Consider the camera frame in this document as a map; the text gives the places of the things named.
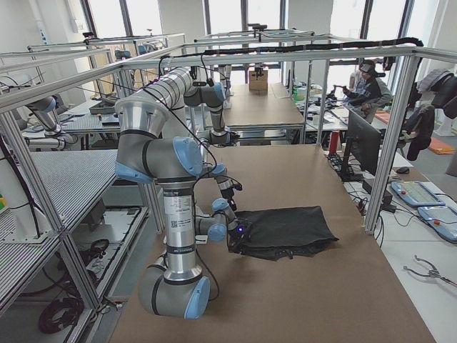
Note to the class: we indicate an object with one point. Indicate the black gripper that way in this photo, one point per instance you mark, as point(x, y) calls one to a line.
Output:
point(233, 204)
point(236, 239)

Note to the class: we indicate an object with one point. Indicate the black printed t-shirt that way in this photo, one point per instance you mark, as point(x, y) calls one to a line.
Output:
point(286, 232)

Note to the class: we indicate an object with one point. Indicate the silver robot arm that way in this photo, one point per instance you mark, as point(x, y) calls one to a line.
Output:
point(164, 126)
point(213, 95)

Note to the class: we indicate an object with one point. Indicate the cardboard box on far table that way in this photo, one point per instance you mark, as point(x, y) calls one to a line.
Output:
point(258, 80)

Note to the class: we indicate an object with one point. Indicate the black Huawei monitor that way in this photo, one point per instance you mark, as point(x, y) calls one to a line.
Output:
point(363, 143)

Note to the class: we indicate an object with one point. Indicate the seated person with headset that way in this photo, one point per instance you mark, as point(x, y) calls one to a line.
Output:
point(371, 92)

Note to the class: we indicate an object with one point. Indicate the blue teach pendant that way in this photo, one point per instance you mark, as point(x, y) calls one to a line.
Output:
point(416, 194)
point(442, 219)

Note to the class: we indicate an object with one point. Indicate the long metal grabber tool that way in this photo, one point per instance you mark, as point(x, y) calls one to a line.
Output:
point(431, 273)

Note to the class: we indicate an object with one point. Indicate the aluminium frame post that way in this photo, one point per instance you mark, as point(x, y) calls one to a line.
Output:
point(407, 76)

